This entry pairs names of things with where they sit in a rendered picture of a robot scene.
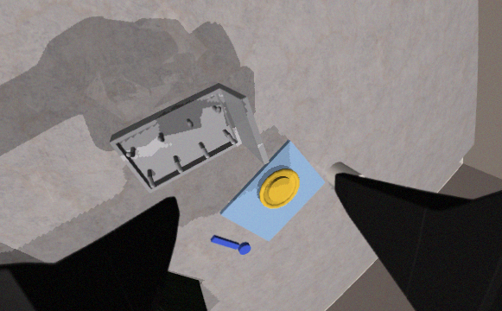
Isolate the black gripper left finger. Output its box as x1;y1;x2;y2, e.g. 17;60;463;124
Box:
0;196;180;311

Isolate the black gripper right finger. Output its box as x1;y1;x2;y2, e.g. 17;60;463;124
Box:
334;173;502;311

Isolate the light blue flat mat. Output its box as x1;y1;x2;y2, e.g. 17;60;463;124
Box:
220;140;326;242

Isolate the yellow plate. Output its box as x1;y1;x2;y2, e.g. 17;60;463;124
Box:
259;168;300;209

